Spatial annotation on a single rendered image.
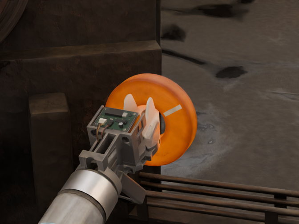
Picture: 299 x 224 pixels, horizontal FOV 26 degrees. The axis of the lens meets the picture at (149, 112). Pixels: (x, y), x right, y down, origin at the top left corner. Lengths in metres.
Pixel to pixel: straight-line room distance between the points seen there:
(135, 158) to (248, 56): 2.91
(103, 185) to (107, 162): 0.04
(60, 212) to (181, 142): 0.28
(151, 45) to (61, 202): 0.59
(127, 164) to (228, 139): 1.92
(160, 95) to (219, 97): 2.24
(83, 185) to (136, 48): 0.54
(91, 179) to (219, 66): 2.81
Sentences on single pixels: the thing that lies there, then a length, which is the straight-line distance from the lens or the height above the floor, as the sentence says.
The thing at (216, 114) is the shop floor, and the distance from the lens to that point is 3.08.
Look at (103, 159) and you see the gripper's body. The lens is 0.88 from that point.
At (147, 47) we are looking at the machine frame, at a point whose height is 0.87.
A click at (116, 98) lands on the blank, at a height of 0.90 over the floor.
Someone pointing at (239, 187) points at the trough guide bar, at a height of 0.69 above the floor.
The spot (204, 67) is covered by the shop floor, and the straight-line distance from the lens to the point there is 3.62.
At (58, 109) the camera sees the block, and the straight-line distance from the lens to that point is 1.26.
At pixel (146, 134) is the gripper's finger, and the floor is 0.87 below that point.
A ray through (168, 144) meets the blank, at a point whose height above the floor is 0.83.
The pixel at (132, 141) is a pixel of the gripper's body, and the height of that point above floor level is 0.90.
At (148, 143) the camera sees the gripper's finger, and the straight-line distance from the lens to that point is 0.98.
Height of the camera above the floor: 1.33
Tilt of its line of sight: 26 degrees down
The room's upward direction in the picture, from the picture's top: straight up
